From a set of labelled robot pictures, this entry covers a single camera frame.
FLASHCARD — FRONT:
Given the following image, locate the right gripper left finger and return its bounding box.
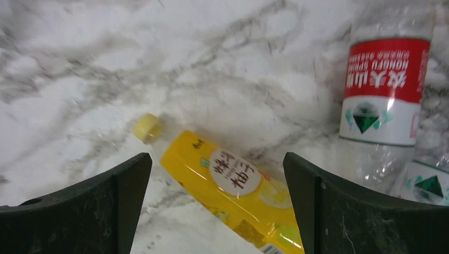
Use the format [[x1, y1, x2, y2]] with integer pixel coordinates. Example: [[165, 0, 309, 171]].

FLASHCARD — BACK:
[[1, 153, 152, 253]]

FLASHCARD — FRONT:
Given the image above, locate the yellow drink bottle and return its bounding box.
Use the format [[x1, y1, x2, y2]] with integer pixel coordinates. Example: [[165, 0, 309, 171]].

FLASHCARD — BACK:
[[133, 114, 304, 253]]

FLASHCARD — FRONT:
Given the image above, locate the red label clear bottle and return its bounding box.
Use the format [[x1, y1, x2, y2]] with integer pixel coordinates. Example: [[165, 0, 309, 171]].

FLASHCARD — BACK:
[[335, 1, 435, 194]]

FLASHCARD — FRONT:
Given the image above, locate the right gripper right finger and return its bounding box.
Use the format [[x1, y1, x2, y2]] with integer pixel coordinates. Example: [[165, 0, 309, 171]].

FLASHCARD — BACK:
[[283, 152, 448, 254]]

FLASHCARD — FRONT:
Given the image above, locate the green label water bottle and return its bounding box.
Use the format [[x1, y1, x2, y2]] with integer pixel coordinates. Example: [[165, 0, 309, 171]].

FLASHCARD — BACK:
[[390, 160, 448, 206]]

